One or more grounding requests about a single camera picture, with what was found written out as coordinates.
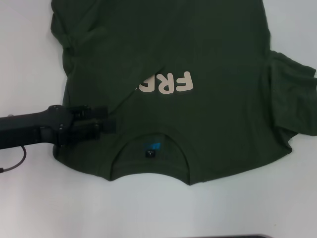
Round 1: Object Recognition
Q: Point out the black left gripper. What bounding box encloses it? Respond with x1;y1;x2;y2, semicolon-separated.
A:
0;105;117;151

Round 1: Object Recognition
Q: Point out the dark green FREE t-shirt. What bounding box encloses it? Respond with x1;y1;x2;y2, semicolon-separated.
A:
50;0;317;186

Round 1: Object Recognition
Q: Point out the gripper cable with metal plug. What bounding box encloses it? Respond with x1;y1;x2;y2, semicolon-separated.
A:
0;145;27;174

